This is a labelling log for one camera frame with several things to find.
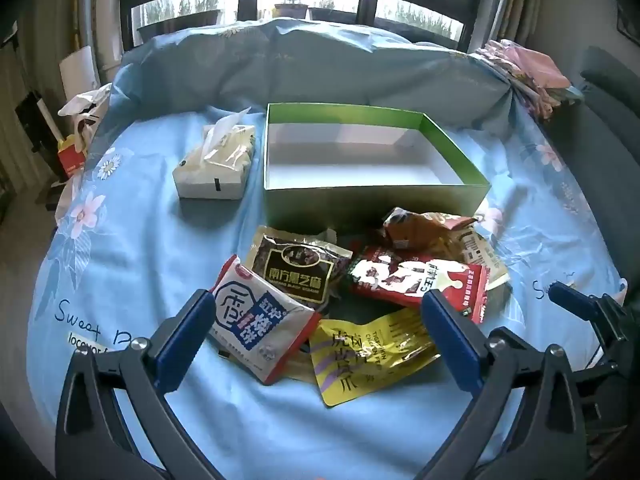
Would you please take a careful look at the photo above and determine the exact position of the white and blue biscuit packet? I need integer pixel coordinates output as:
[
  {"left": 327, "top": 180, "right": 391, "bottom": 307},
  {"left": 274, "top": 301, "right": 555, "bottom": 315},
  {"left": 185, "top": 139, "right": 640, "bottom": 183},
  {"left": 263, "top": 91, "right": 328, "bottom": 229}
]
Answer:
[{"left": 207, "top": 255, "right": 322, "bottom": 386}]

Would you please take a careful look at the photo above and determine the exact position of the black device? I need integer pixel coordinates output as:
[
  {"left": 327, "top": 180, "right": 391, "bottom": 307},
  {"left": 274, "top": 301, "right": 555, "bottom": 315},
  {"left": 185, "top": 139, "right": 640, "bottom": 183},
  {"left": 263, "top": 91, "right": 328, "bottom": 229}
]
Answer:
[{"left": 15, "top": 90, "right": 63, "bottom": 156}]

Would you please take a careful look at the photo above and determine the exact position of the pink folded cloth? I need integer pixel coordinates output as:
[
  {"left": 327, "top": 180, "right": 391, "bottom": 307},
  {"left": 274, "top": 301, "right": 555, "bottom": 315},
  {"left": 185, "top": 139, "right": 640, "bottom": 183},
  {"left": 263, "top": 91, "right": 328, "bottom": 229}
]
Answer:
[{"left": 475, "top": 39, "right": 583, "bottom": 121}]

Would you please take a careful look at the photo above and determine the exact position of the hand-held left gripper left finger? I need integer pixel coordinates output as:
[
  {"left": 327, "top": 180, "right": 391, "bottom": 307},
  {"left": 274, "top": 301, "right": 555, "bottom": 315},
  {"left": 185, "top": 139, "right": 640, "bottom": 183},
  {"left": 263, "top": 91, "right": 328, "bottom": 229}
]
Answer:
[{"left": 55, "top": 287, "right": 221, "bottom": 480}]

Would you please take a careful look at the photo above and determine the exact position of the red and white snack packet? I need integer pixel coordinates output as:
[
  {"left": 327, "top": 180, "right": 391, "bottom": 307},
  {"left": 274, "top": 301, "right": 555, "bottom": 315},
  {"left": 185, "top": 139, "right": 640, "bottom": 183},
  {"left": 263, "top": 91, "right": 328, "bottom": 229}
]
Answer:
[{"left": 345, "top": 245, "right": 491, "bottom": 323}]

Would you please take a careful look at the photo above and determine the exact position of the yellow snack packet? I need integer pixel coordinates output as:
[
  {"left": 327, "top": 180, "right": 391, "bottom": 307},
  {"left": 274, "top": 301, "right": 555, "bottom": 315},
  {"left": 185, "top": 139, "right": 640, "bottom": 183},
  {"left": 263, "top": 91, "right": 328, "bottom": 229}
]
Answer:
[{"left": 309, "top": 307, "right": 441, "bottom": 407}]

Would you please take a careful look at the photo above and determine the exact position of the white plastic bag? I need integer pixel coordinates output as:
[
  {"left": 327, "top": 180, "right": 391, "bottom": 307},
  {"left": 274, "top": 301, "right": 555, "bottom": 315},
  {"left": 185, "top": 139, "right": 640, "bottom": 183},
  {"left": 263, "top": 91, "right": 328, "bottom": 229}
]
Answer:
[{"left": 59, "top": 82, "right": 113, "bottom": 136}]

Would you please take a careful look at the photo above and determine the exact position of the green cardboard box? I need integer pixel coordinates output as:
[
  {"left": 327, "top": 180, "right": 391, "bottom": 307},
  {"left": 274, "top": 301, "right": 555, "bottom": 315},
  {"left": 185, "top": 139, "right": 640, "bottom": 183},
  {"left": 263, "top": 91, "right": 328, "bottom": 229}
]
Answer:
[{"left": 263, "top": 102, "right": 492, "bottom": 233}]

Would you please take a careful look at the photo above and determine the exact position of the blue floral bedsheet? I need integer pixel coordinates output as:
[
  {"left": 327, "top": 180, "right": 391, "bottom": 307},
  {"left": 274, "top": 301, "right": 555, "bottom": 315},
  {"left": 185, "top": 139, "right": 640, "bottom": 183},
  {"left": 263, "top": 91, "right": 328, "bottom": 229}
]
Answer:
[{"left": 30, "top": 105, "right": 626, "bottom": 480}]

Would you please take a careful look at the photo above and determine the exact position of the grey chair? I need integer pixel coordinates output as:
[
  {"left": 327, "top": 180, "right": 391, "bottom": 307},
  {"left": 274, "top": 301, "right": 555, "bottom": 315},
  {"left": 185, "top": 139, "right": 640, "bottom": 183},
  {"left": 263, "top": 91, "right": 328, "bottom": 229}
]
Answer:
[{"left": 545, "top": 45, "right": 640, "bottom": 311}]

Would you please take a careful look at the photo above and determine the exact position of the brown and black snack packet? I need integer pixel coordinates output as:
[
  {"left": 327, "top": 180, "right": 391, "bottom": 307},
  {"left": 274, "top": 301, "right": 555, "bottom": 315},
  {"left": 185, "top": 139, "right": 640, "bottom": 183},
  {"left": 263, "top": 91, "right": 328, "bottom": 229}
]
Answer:
[{"left": 248, "top": 225, "right": 353, "bottom": 308}]

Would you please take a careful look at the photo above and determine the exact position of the beige curtain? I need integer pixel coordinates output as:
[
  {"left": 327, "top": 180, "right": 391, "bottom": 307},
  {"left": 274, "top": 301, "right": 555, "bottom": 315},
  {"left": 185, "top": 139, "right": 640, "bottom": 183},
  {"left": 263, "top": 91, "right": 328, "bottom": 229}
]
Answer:
[
  {"left": 30, "top": 0, "right": 131, "bottom": 71},
  {"left": 480, "top": 0, "right": 551, "bottom": 46}
]

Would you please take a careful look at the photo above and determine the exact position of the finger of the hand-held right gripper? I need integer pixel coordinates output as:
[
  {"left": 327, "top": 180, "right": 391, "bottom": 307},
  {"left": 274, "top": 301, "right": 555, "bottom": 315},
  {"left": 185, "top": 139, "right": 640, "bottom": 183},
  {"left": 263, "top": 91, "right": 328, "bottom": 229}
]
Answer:
[{"left": 547, "top": 281, "right": 628, "bottom": 346}]

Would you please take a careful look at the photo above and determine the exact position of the orange snack packet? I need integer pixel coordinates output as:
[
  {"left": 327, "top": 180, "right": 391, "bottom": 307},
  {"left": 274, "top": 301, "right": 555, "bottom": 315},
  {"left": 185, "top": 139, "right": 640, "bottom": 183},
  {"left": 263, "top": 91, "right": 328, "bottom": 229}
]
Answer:
[{"left": 382, "top": 206, "right": 478, "bottom": 256}]

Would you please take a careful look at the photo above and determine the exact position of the white tissue pack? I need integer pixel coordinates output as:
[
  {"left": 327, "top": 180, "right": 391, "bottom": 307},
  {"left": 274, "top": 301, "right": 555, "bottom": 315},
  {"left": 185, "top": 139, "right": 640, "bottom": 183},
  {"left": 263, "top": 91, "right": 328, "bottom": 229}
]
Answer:
[{"left": 172, "top": 107, "right": 257, "bottom": 201}]

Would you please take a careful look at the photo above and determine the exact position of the long dark planter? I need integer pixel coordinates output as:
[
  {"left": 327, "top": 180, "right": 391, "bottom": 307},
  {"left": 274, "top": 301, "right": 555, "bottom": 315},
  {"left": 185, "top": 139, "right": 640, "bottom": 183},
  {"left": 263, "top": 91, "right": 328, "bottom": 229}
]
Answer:
[{"left": 137, "top": 0, "right": 221, "bottom": 41}]

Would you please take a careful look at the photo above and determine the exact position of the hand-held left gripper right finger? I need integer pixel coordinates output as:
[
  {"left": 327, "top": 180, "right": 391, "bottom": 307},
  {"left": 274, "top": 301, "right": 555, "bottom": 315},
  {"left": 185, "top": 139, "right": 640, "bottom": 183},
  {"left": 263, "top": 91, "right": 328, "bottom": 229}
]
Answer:
[{"left": 421, "top": 288, "right": 586, "bottom": 480}]

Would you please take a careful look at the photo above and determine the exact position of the red carton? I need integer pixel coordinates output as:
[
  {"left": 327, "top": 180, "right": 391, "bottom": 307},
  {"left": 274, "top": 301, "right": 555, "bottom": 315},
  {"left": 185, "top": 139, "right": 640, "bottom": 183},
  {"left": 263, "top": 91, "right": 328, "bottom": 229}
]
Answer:
[{"left": 56, "top": 135, "right": 88, "bottom": 178}]

